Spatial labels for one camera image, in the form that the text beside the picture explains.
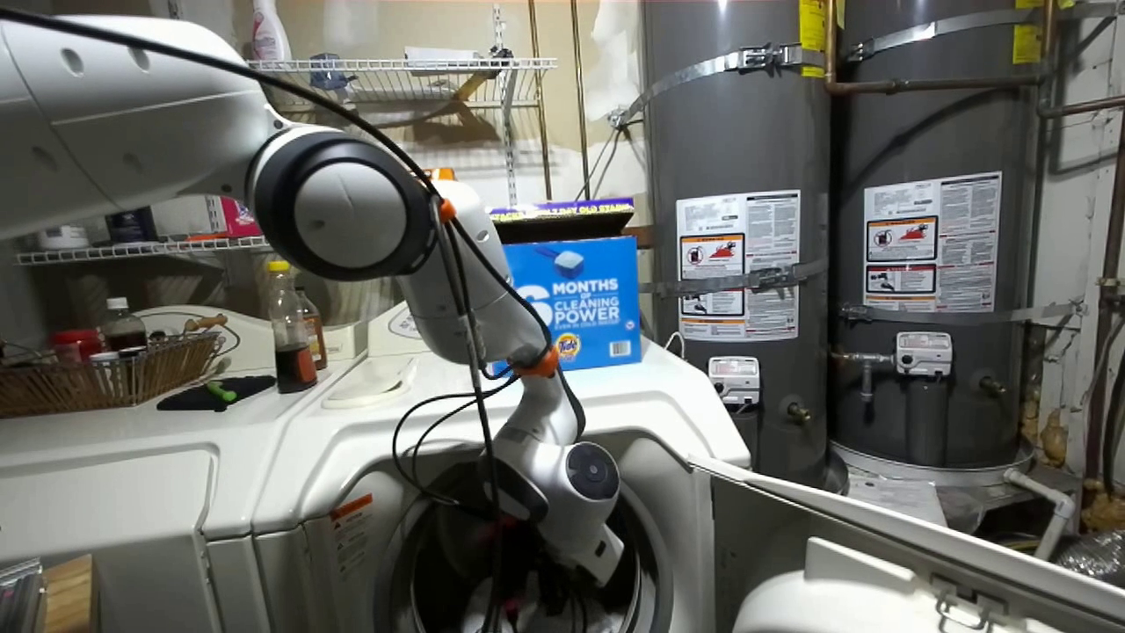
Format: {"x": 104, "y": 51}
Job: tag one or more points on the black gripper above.
{"x": 529, "y": 604}

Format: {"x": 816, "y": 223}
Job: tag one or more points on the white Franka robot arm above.
{"x": 117, "y": 128}

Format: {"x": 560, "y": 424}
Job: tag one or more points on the white washing machine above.
{"x": 668, "y": 397}

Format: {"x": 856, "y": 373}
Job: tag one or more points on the white washing machine door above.
{"x": 821, "y": 550}

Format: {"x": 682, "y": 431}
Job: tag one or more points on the orange blue Tide detergent box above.
{"x": 586, "y": 302}

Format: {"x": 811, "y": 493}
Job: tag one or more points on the yellow cap syrup bottle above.
{"x": 293, "y": 353}

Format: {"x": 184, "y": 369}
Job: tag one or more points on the orange fabric softener box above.
{"x": 445, "y": 178}

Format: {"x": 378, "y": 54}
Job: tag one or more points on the white dryer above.
{"x": 107, "y": 468}

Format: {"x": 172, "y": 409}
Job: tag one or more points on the pink box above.
{"x": 242, "y": 220}

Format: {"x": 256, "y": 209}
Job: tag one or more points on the wicker basket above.
{"x": 107, "y": 373}

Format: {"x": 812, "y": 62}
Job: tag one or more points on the red lid jar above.
{"x": 78, "y": 342}

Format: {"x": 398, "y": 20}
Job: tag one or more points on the white PVC pipe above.
{"x": 1041, "y": 504}

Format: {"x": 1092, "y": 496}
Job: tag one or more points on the small blue object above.
{"x": 330, "y": 73}

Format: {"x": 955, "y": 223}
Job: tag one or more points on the copper wall pipe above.
{"x": 1101, "y": 353}

